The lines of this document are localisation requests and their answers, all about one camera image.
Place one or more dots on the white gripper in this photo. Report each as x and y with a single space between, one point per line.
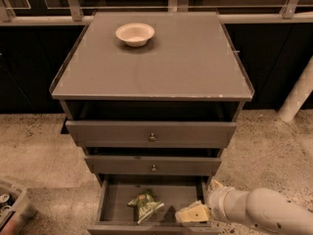
217 202

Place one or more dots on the green jalapeno chip bag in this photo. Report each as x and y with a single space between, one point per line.
146 205

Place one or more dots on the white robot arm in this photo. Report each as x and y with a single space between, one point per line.
265 181

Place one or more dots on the brass middle drawer knob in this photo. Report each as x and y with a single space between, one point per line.
154 168

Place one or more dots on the brass drawer knob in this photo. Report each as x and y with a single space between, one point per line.
154 168
152 137

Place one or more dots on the bottom grey drawer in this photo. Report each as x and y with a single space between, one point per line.
115 217

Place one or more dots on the grey drawer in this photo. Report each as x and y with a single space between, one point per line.
115 217
141 165
135 134

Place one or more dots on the brass top drawer knob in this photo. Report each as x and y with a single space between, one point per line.
152 137

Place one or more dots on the middle grey drawer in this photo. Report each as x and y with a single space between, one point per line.
141 165

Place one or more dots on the grey drawer cabinet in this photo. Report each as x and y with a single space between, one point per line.
188 71

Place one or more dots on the top grey drawer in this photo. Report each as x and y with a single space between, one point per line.
135 134

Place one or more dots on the white paper bowl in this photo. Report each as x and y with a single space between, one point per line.
135 34

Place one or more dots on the clear plastic storage bin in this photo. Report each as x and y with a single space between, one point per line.
15 205

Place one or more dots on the metal window railing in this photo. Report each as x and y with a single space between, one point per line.
292 12

